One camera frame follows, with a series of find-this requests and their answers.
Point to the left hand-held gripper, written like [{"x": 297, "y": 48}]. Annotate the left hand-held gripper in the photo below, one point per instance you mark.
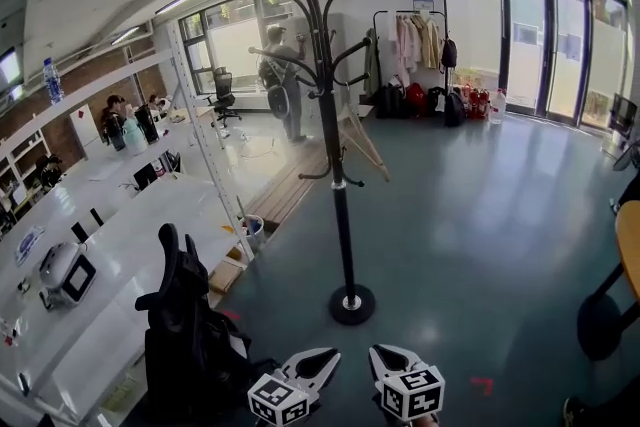
[{"x": 277, "y": 397}]

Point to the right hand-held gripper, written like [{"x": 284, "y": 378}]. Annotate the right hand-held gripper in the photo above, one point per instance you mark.
[{"x": 412, "y": 392}]

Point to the black coat stand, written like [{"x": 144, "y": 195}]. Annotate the black coat stand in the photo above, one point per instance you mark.
[{"x": 345, "y": 225}]

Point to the wooden hanger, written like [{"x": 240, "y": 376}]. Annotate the wooden hanger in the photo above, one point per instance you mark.
[{"x": 367, "y": 145}]

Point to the person's right forearm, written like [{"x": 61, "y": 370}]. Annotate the person's right forearm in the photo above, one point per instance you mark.
[{"x": 425, "y": 421}]

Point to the cardboard box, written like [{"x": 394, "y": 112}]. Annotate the cardboard box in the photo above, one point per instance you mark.
[{"x": 225, "y": 276}]

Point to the black office chair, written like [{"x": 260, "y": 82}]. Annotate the black office chair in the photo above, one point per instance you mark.
[
  {"x": 223, "y": 95},
  {"x": 185, "y": 340}
]

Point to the white bucket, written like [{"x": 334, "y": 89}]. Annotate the white bucket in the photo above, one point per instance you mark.
[{"x": 253, "y": 231}]

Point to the wooden floor platform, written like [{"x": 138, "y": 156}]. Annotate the wooden floor platform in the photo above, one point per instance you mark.
[{"x": 285, "y": 187}]

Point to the white metal shelving unit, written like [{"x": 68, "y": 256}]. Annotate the white metal shelving unit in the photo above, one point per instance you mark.
[{"x": 125, "y": 225}]

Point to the black duffel bag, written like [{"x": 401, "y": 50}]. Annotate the black duffel bag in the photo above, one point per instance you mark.
[{"x": 390, "y": 102}]

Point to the black upright backpack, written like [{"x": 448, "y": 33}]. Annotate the black upright backpack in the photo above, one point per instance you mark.
[{"x": 454, "y": 110}]

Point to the red bag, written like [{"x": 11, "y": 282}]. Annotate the red bag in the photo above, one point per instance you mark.
[{"x": 416, "y": 99}]

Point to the round wooden table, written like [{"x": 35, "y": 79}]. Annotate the round wooden table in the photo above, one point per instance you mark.
[{"x": 631, "y": 250}]

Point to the white boxy device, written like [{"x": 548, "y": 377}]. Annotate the white boxy device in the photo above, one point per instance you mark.
[{"x": 65, "y": 272}]

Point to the large clear water jug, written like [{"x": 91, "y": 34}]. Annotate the large clear water jug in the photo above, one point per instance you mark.
[{"x": 497, "y": 107}]

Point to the black flask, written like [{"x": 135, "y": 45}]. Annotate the black flask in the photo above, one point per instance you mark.
[{"x": 149, "y": 125}]

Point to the mint green bottle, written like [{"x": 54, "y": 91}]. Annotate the mint green bottle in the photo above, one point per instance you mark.
[{"x": 135, "y": 135}]

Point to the green coat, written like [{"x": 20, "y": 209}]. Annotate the green coat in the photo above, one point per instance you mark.
[{"x": 371, "y": 65}]

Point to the black hanging bag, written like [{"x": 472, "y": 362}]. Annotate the black hanging bag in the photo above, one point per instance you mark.
[{"x": 448, "y": 53}]

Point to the blue white packet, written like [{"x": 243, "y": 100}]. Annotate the blue white packet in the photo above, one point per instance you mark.
[{"x": 29, "y": 245}]

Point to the pink garment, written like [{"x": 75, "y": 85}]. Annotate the pink garment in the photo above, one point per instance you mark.
[{"x": 406, "y": 42}]

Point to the beige garment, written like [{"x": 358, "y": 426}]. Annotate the beige garment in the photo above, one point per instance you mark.
[{"x": 430, "y": 42}]

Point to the black framed window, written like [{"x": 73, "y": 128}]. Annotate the black framed window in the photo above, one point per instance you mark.
[{"x": 235, "y": 50}]

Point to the black side chair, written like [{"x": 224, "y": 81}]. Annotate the black side chair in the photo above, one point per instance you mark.
[{"x": 625, "y": 115}]

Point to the white cubby shelf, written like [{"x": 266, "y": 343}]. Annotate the white cubby shelf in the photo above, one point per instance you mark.
[{"x": 25, "y": 165}]

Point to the glass entrance doors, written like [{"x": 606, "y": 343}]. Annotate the glass entrance doors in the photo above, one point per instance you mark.
[{"x": 540, "y": 30}]

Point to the clear water bottle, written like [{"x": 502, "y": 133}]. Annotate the clear water bottle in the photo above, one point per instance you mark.
[{"x": 52, "y": 80}]

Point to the black clothes rail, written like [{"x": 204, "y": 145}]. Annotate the black clothes rail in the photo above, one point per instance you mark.
[{"x": 380, "y": 65}]

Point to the wall-mounted screen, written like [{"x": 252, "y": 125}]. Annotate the wall-mounted screen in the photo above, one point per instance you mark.
[{"x": 10, "y": 72}]

